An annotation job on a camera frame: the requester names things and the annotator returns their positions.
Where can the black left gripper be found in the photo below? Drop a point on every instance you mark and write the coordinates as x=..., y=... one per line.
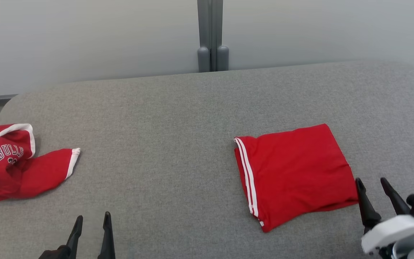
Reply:
x=56, y=253

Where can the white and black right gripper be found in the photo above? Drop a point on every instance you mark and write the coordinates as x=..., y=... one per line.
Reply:
x=394, y=230

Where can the red shorts with white stripes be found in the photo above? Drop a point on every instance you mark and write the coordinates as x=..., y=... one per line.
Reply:
x=297, y=169

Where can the red Bulls basketball jersey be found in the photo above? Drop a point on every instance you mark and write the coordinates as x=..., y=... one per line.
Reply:
x=13, y=172

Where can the grey double partition post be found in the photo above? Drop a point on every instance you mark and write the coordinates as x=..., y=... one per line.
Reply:
x=210, y=36

